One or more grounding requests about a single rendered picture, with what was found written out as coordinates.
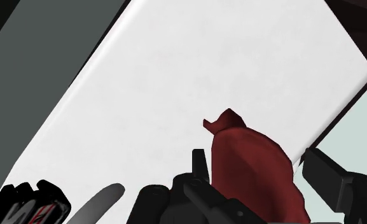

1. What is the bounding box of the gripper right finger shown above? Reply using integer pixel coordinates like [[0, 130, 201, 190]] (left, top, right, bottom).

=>
[[300, 147, 367, 224]]

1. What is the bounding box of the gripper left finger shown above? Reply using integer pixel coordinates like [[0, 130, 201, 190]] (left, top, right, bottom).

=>
[[127, 148, 266, 224]]

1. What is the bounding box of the dark red vase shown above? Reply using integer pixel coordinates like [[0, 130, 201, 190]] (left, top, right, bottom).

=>
[[202, 108, 312, 224]]

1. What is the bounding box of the white table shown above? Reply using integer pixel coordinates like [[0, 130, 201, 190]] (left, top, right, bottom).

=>
[[1, 0, 367, 224]]

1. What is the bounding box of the black object with red-white print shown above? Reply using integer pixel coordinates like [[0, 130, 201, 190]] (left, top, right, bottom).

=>
[[0, 179, 73, 224]]

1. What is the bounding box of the grey rounded handle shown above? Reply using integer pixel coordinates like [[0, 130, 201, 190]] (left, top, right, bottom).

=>
[[66, 182, 126, 224]]

